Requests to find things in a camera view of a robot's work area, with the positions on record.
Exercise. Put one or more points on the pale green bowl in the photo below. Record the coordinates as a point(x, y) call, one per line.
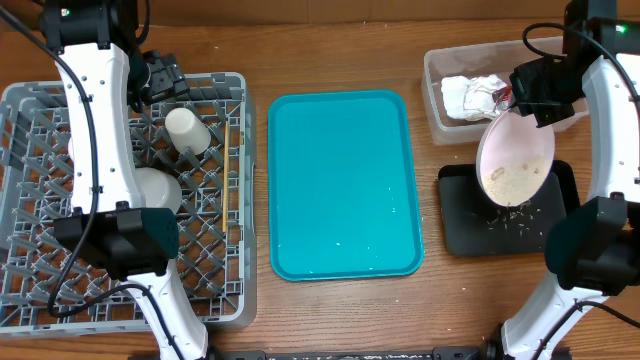
point(160, 189)

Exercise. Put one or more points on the pale green cup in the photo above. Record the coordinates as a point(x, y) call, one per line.
point(186, 131)

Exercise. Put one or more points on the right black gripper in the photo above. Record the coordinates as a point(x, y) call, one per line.
point(526, 107)

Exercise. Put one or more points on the black rail at table edge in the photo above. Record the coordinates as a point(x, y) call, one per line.
point(437, 353)

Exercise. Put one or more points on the pile of rice scraps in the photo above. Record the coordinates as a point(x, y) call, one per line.
point(518, 217)

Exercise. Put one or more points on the red snack wrapper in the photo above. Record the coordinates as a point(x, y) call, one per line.
point(503, 98)

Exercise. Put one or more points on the wooden chopstick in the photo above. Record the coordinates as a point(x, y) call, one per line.
point(225, 193)

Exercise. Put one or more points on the black rectangular tray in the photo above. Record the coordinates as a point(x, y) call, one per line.
point(465, 208)

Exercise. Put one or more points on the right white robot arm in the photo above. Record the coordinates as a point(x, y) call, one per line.
point(593, 253)

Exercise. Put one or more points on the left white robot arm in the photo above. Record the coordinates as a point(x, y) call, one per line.
point(96, 47)

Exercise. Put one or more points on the teal plastic serving tray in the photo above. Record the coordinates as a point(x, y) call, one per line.
point(343, 199)

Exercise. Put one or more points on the large pink dinner plate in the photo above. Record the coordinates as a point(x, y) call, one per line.
point(514, 158)

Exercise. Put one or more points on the grey plastic dishwasher rack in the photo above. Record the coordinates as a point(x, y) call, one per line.
point(217, 270)

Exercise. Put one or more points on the clear plastic waste bin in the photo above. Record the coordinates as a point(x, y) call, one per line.
point(498, 58)

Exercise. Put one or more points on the white paper napkin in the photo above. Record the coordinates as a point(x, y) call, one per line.
point(470, 99)

